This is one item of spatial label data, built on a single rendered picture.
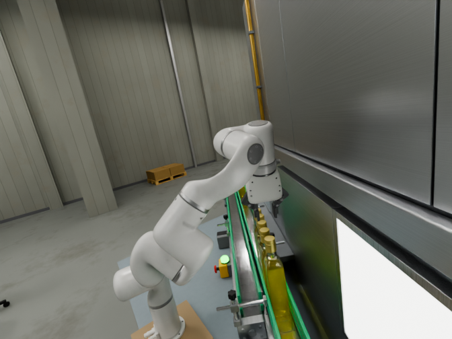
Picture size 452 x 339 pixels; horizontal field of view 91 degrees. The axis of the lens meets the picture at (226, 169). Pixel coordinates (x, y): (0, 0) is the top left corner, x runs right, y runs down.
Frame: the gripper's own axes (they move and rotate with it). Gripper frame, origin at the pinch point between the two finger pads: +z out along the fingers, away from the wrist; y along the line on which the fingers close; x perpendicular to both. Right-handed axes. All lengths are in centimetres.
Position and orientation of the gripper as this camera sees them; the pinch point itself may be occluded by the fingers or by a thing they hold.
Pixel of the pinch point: (266, 212)
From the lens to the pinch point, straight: 71.0
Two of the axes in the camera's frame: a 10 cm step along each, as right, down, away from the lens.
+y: -9.8, 1.8, 0.0
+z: 1.6, 8.8, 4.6
